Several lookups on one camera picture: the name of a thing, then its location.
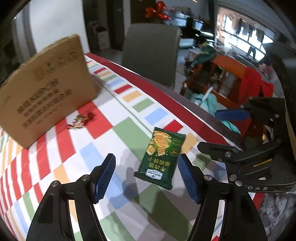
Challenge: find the red cloth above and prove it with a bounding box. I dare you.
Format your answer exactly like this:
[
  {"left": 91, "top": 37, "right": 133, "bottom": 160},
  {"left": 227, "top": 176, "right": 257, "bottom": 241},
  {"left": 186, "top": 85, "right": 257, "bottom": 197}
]
[{"left": 239, "top": 68, "right": 273, "bottom": 98}]

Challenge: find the grey upholstered chair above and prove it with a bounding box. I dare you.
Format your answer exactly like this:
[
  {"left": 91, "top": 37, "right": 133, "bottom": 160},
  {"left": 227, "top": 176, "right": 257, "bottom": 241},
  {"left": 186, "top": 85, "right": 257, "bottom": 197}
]
[{"left": 121, "top": 23, "right": 181, "bottom": 90}]

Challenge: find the grey fluffy rug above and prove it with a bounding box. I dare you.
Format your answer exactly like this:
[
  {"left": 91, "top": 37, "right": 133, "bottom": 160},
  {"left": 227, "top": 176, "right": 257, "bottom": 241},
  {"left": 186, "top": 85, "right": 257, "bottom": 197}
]
[{"left": 257, "top": 192, "right": 292, "bottom": 232}]

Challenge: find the red foil balloon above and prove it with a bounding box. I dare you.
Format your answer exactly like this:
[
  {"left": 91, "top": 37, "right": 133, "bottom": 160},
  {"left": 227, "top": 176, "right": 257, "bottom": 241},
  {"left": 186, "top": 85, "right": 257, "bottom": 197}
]
[{"left": 145, "top": 1, "right": 171, "bottom": 21}]

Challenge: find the red wrapped candy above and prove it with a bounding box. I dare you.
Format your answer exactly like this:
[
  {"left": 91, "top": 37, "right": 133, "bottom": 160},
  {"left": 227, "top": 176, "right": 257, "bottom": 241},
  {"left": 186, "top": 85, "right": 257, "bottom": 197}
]
[{"left": 66, "top": 111, "right": 96, "bottom": 131}]

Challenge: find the colourful checkered tablecloth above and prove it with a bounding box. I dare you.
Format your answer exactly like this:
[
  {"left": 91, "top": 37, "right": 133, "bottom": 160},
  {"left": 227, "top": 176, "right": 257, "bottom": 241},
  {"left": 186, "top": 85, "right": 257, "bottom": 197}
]
[{"left": 0, "top": 53, "right": 262, "bottom": 241}]

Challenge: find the small white box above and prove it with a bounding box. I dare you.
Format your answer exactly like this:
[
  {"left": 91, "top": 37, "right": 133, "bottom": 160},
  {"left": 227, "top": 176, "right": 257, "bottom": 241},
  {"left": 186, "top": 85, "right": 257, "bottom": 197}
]
[{"left": 96, "top": 30, "right": 109, "bottom": 50}]

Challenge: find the large window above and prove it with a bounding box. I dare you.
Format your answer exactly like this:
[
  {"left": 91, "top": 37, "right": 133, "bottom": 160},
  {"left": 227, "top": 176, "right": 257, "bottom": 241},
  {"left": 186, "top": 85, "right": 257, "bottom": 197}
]
[{"left": 217, "top": 7, "right": 275, "bottom": 61}]

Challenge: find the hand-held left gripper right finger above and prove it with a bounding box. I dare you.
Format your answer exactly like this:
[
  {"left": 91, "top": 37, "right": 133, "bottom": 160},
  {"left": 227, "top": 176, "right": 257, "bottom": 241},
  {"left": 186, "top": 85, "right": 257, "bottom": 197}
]
[{"left": 178, "top": 154, "right": 269, "bottom": 241}]

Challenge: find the orange wooden chair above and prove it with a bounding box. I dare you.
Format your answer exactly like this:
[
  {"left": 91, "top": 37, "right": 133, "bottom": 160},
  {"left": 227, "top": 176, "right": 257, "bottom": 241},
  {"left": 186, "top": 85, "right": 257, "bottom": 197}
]
[{"left": 180, "top": 54, "right": 252, "bottom": 135}]

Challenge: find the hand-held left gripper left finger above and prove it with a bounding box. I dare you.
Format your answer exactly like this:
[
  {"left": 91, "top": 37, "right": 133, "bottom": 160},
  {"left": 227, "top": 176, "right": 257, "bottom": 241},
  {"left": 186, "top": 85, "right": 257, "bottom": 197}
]
[{"left": 25, "top": 153, "right": 116, "bottom": 241}]

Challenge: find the green printed bag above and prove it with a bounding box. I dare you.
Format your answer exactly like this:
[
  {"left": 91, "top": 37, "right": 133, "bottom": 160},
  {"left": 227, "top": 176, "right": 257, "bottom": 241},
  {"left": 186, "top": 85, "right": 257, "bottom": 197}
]
[{"left": 185, "top": 42, "right": 216, "bottom": 70}]

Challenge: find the green cracker packet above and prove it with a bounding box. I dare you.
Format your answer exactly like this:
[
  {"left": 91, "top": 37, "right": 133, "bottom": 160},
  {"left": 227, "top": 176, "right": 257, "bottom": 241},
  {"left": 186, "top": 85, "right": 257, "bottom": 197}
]
[{"left": 134, "top": 126, "right": 186, "bottom": 190}]

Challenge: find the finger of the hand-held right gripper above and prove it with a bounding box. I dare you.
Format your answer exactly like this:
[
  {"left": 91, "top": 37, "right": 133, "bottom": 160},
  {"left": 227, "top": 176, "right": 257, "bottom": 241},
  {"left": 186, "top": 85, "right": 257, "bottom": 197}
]
[
  {"left": 215, "top": 97, "right": 287, "bottom": 123},
  {"left": 197, "top": 139, "right": 281, "bottom": 167}
]

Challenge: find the brown cardboard box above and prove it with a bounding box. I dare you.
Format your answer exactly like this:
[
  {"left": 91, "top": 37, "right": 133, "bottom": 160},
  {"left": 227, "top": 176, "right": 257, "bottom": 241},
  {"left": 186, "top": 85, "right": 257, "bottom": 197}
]
[{"left": 0, "top": 34, "right": 102, "bottom": 149}]

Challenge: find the teal cloth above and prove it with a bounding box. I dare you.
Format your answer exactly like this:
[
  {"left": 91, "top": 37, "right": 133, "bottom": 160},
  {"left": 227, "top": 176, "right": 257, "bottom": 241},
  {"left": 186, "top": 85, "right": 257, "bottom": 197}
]
[{"left": 190, "top": 93, "right": 241, "bottom": 133}]

